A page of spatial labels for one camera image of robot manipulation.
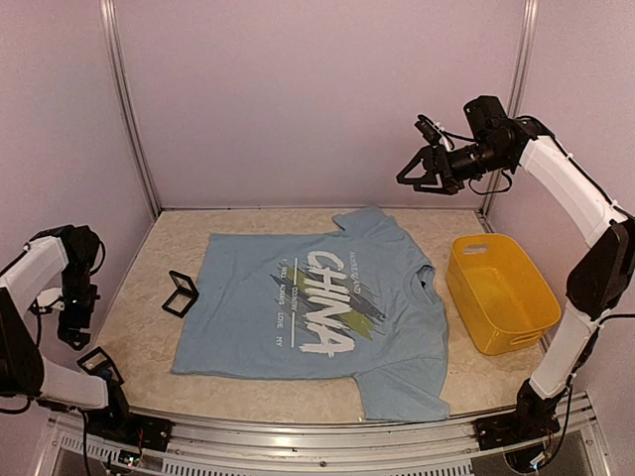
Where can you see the right aluminium frame post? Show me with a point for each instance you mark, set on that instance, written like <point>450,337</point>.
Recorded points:
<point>516,95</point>

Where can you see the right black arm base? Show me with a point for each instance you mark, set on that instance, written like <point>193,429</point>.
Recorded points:
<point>533,417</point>

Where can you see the yellow plastic basket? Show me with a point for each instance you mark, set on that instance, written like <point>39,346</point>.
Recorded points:
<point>501,296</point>

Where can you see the left aluminium frame post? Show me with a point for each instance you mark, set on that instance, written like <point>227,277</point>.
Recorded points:
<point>117,64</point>

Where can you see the front aluminium rail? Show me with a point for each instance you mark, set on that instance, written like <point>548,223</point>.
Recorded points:
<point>457,446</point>

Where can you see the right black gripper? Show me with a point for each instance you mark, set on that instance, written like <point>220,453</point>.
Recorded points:
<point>433,155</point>

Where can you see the aluminium frame post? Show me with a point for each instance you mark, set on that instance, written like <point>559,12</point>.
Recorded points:
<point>117,64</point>
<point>516,95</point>

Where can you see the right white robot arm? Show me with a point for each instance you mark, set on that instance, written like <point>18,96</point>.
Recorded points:
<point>500,143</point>

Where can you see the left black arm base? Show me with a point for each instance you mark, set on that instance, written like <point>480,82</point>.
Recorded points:
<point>116,422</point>

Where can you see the black brooch case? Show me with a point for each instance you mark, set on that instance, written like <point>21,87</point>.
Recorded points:
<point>184,296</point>
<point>98,363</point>

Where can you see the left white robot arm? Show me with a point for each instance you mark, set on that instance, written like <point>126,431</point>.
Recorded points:
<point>52,273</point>

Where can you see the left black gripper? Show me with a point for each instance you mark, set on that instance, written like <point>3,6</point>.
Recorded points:
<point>82,319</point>

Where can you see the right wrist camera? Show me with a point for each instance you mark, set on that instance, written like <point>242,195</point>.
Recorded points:
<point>434,133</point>

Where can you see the light blue printed t-shirt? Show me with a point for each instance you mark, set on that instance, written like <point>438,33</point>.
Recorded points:
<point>358,302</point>

